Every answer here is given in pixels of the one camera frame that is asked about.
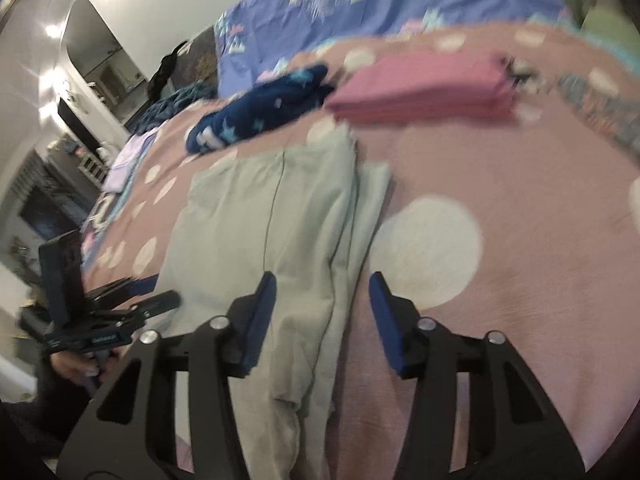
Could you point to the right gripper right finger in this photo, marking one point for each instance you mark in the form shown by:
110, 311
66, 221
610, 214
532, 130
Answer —
515, 432

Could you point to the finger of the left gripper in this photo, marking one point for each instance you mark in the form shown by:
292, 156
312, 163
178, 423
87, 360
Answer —
130, 284
157, 305

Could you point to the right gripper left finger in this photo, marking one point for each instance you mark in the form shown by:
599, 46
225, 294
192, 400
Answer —
128, 430

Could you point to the light grey long-sleeve shirt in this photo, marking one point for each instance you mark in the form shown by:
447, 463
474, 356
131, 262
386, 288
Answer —
305, 213

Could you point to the pink folded clothes stack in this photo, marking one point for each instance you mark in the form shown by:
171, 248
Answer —
418, 86

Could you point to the person's left hand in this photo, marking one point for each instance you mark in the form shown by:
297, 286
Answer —
77, 368

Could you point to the lavender folded garment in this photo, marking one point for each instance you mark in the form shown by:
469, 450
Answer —
124, 163

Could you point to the dark teal fuzzy blanket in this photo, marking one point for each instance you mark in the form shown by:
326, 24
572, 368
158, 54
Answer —
164, 109

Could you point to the pink polka-dot bed cover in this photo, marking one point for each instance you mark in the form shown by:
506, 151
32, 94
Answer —
530, 227

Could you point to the black garment on headboard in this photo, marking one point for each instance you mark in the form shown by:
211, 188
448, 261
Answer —
159, 85

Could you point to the dark patterned pillow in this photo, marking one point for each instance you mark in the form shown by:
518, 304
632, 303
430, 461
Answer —
197, 61

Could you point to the navy star-patterned folded garment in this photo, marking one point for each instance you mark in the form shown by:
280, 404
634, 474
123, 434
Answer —
264, 108

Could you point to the floral patterned cloth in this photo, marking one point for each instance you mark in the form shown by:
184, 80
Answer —
595, 102

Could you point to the blue tree-patterned pillow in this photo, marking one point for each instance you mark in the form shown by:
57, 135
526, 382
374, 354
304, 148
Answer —
255, 39

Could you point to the green pillow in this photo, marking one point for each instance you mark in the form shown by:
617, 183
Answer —
613, 26

